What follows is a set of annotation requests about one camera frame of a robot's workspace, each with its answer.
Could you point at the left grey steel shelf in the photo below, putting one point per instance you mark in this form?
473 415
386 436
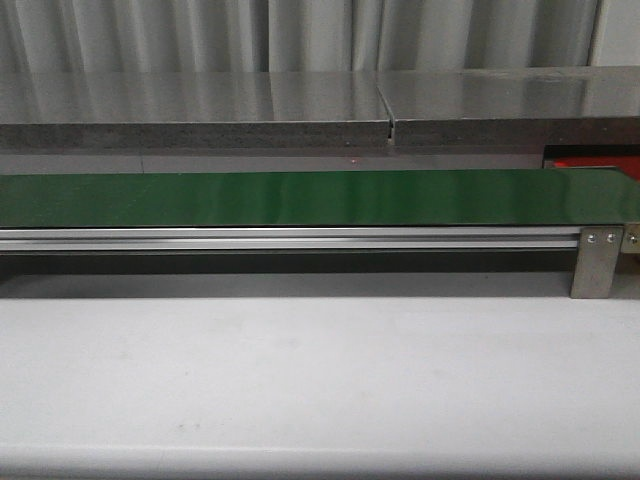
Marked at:
153 111

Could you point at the grey steel shelf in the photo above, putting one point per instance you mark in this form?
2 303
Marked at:
533 107
153 111

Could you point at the right grey steel shelf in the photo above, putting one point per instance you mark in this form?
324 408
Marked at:
533 107

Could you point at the green conveyor belt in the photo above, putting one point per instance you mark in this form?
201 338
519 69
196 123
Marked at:
332 198

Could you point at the red plastic bin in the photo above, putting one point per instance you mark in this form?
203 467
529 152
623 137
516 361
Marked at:
622 157

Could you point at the grey pleated curtain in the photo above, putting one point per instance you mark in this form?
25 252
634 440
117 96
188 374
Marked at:
279 36

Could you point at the steel conveyor support bracket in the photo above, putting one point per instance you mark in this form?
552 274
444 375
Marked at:
597 257

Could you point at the aluminium conveyor side rail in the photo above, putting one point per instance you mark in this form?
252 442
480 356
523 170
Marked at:
165 239

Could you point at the conveyor end bracket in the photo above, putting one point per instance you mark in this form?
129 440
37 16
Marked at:
629 259

